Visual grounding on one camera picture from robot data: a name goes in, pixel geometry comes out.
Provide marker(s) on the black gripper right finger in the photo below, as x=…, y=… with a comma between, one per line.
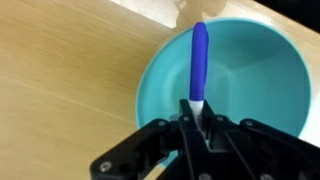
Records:
x=253, y=153

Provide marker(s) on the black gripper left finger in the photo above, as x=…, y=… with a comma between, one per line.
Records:
x=160, y=150

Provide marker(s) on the blue and white pen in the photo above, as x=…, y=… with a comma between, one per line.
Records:
x=199, y=63

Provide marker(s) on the light blue bowl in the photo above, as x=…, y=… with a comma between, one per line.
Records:
x=253, y=80

